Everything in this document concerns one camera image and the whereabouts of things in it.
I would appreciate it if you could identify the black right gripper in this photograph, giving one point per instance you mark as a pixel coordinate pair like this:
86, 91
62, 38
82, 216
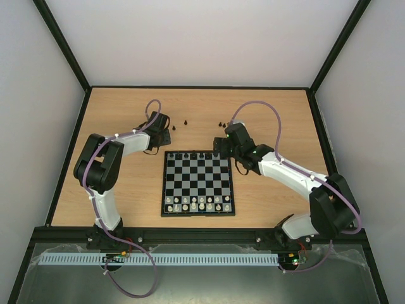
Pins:
218, 147

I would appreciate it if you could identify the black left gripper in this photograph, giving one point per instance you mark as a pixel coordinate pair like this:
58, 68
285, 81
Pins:
167, 138

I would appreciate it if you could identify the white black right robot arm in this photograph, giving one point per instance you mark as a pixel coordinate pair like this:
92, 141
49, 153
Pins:
332, 207

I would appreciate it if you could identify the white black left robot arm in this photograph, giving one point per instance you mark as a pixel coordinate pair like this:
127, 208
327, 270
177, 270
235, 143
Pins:
98, 166

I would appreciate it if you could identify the black and white chessboard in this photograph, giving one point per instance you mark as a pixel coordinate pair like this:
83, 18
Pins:
205, 178

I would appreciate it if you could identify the white cable duct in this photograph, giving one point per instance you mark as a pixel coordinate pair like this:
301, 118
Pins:
162, 259

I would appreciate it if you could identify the black aluminium rail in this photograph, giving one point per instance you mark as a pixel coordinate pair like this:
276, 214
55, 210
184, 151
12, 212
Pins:
260, 239

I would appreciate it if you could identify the black enclosure frame post left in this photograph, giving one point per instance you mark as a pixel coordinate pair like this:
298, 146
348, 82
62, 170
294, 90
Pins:
55, 30

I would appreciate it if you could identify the black enclosure frame post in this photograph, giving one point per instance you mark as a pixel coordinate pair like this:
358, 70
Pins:
340, 42
55, 30

